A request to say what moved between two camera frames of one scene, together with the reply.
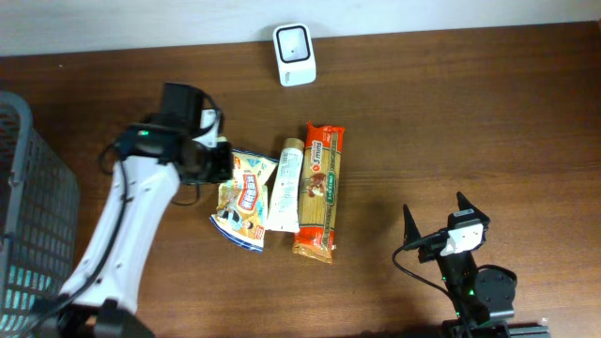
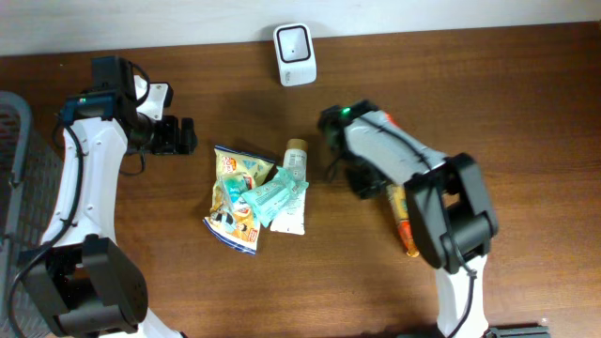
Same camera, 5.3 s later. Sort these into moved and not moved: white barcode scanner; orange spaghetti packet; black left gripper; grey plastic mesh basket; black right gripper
Moved: orange spaghetti packet; black left gripper; black right gripper
Not moved: white barcode scanner; grey plastic mesh basket
